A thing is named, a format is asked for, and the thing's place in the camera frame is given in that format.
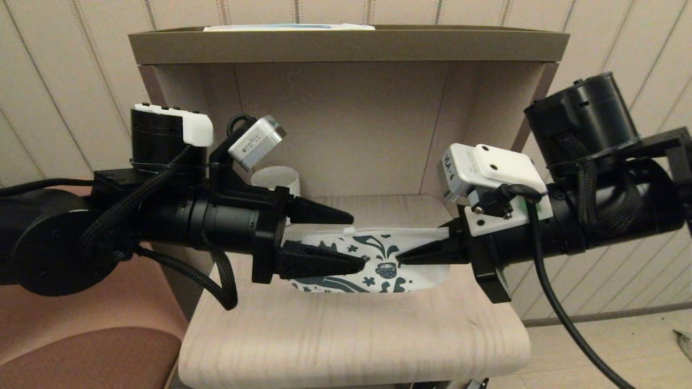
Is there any white horse-print zipper pouch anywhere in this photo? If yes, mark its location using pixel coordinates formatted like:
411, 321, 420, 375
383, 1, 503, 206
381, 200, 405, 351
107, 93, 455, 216
284, 227, 451, 295

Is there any white ribbed ceramic mug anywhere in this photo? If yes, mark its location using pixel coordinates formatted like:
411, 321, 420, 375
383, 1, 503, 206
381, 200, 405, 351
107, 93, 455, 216
250, 165, 301, 199

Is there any brown open shelf cabinet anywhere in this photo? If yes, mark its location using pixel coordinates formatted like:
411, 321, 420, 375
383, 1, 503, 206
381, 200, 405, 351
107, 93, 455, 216
128, 24, 571, 260

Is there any brown baseboard strip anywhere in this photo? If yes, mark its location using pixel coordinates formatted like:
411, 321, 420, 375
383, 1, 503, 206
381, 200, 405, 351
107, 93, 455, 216
522, 303, 692, 329

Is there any flat white and blue box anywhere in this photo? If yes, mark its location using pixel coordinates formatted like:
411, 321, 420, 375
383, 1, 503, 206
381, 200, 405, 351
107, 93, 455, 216
204, 23, 376, 32

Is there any brown shell chair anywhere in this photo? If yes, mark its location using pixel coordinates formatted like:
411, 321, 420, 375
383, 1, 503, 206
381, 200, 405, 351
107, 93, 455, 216
0, 184, 190, 389

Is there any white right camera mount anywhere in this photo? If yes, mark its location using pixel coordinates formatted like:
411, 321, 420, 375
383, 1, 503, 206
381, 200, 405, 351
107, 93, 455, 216
463, 192, 555, 238

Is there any black right camera cable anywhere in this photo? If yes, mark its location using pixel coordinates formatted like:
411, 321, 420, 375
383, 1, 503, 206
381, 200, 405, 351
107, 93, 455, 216
470, 183, 637, 389

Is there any black camera cable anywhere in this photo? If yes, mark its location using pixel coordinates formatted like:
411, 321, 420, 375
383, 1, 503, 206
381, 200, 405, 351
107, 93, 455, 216
470, 183, 637, 389
208, 112, 256, 163

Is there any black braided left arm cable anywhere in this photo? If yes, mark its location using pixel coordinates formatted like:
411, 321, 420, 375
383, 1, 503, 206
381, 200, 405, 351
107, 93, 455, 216
81, 145, 239, 311

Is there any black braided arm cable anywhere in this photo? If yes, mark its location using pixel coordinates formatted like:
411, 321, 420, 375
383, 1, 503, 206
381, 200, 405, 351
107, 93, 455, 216
554, 132, 657, 238
81, 145, 239, 311

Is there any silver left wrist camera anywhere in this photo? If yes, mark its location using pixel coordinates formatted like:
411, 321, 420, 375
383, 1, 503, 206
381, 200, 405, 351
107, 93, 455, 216
227, 115, 288, 172

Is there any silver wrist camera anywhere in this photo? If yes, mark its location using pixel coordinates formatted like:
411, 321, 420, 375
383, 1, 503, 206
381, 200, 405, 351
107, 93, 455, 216
227, 115, 288, 172
437, 143, 548, 203

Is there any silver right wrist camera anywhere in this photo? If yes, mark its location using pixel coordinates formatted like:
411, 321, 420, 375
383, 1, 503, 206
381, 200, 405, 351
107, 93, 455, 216
437, 143, 548, 203

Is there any black left camera cable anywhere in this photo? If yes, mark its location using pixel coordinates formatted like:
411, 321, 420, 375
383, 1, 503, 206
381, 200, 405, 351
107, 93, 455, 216
208, 112, 256, 163

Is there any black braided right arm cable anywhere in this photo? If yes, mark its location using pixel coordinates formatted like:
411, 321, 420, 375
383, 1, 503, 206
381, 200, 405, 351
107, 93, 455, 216
554, 132, 657, 238

